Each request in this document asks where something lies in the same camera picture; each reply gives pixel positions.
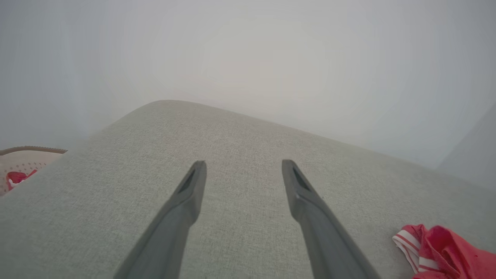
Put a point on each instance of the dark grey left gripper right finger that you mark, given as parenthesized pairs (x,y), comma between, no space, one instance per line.
(321,232)

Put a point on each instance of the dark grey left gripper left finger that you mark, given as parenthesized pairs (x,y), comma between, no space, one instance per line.
(174,224)

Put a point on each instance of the red and white shirt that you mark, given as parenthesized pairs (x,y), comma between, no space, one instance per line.
(453,250)

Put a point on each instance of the red white garment in basket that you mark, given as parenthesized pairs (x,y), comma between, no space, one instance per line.
(15,177)

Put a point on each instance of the grey fabric sofa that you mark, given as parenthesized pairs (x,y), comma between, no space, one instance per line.
(248,135)

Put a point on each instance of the beige perforated laundry basket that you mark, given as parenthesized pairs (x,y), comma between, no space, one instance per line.
(35,159)

